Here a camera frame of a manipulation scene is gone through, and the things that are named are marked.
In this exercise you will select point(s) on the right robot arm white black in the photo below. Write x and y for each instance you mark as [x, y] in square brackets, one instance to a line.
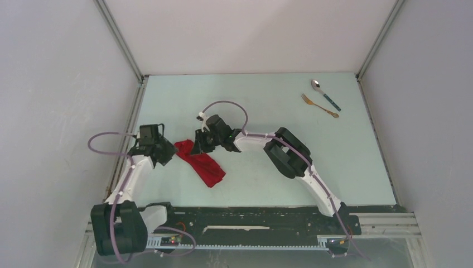
[287, 153]

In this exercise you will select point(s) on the red cloth napkin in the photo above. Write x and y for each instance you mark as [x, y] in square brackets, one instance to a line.
[205, 166]

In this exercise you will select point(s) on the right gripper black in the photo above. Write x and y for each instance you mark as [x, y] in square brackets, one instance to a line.
[200, 146]

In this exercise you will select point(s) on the left corner aluminium profile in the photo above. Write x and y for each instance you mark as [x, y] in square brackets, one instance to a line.
[142, 80]

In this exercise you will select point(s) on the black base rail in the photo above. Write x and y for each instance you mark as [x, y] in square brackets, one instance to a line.
[250, 227]

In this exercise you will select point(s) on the corner aluminium profile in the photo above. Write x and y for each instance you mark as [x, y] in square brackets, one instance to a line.
[393, 15]
[142, 80]

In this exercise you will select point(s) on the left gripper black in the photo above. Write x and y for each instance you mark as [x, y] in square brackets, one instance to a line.
[171, 151]

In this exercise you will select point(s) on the aluminium frame rail front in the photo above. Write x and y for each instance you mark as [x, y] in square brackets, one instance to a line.
[375, 222]

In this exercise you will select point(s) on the silver spoon blue handle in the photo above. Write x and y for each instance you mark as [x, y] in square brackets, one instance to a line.
[316, 86]

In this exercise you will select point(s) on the right corner aluminium profile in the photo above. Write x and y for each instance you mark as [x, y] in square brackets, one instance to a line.
[393, 15]

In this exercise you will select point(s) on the gold fork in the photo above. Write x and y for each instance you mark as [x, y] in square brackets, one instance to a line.
[311, 103]

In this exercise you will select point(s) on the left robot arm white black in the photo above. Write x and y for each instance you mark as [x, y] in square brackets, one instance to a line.
[119, 225]

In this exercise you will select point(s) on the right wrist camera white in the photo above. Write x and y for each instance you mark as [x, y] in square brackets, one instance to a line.
[203, 118]

